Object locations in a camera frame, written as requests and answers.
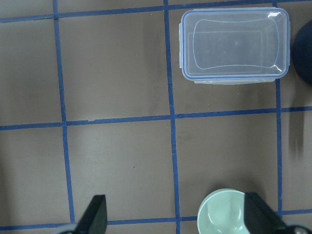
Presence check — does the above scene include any clear plastic food container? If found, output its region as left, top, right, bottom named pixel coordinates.
left=179, top=7, right=291, bottom=85

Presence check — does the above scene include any green bowl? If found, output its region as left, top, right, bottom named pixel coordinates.
left=197, top=189, right=249, bottom=234

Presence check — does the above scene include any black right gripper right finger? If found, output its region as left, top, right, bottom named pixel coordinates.
left=244, top=192, right=288, bottom=234

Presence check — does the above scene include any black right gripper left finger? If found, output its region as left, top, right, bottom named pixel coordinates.
left=74, top=195, right=108, bottom=234

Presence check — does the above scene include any dark blue saucepan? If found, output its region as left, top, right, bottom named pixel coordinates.
left=292, top=20, right=312, bottom=85

